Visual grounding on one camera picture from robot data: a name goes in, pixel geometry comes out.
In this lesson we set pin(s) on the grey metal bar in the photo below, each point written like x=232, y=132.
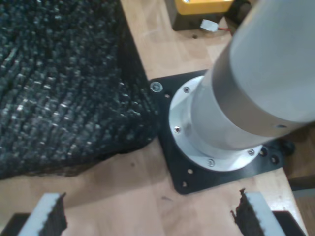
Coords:
x=306, y=193

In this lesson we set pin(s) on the black textured mat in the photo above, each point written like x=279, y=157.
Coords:
x=61, y=86

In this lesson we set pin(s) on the yellow and black box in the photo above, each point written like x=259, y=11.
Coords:
x=204, y=6

